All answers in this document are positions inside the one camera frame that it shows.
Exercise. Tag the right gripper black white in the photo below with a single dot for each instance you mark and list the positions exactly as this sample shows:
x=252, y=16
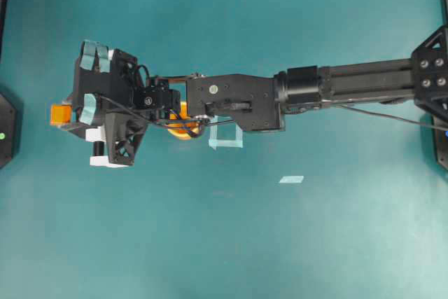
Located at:
x=104, y=85

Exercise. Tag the orange cube block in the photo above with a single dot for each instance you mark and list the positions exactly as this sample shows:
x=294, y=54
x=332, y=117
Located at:
x=60, y=114

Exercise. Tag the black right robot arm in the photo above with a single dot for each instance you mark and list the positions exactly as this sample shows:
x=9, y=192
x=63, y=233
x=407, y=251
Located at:
x=259, y=104

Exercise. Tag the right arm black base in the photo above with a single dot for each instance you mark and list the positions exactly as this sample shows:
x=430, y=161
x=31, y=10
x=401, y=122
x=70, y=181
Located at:
x=440, y=142

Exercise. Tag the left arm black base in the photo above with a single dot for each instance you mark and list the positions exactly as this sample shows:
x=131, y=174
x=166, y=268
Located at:
x=11, y=125

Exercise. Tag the orange plastic cup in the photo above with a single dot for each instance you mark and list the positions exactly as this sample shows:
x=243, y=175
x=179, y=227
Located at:
x=184, y=131

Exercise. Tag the light blue tape square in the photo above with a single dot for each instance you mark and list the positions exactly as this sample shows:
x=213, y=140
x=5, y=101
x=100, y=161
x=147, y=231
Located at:
x=216, y=141

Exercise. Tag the small light blue tape strip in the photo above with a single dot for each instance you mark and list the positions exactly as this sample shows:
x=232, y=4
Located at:
x=291, y=179

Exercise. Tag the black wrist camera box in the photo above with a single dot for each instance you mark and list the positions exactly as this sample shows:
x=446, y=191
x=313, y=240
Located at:
x=157, y=100

